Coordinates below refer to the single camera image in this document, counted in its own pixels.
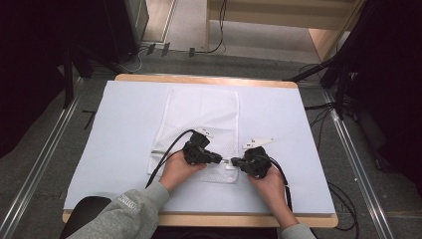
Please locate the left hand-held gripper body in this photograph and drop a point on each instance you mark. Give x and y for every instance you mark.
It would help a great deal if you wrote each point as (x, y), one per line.
(195, 151)

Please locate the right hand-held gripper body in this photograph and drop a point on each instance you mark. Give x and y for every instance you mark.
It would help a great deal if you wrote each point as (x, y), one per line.
(257, 161)

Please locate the white mesh laundry bag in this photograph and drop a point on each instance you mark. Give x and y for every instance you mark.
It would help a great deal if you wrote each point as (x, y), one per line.
(199, 113)

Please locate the person's left hand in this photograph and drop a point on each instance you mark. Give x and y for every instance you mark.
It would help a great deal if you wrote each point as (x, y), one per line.
(179, 172)

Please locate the person's right hand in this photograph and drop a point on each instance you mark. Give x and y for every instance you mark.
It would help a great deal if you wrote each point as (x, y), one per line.
(268, 186)

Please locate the wooden table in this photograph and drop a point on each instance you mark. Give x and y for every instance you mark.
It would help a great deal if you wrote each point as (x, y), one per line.
(232, 219)

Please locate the white table sheet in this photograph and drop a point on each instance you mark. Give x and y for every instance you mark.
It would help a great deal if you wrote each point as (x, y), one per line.
(116, 132)

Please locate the black metal stand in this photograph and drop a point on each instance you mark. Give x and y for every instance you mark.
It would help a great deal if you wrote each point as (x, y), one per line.
(338, 76)
(68, 79)

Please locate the black cabinet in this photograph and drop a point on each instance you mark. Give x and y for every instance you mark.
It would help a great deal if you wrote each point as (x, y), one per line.
(127, 26)

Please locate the dark curtain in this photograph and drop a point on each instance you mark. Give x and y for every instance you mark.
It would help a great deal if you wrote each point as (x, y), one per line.
(391, 83)
(30, 66)

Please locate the metal floor rail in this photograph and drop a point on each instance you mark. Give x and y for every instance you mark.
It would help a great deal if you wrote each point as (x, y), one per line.
(36, 166)
(358, 172)

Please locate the light wooden furniture frame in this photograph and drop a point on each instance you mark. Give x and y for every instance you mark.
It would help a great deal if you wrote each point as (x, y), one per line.
(282, 20)

